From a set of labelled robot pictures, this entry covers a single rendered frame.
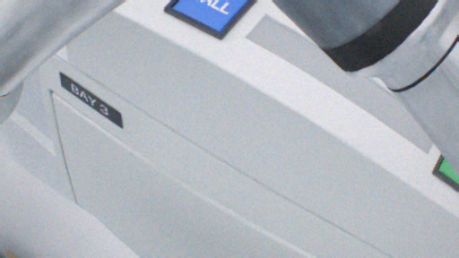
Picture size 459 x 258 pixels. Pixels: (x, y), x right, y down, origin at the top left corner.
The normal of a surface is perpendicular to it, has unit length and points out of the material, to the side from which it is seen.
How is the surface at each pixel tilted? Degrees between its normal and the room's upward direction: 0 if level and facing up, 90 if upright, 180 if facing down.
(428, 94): 75
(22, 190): 0
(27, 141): 0
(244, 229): 90
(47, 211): 0
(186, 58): 90
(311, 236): 90
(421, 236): 90
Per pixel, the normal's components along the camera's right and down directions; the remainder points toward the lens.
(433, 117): -0.50, 0.73
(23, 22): -0.30, 0.57
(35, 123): 0.02, -0.48
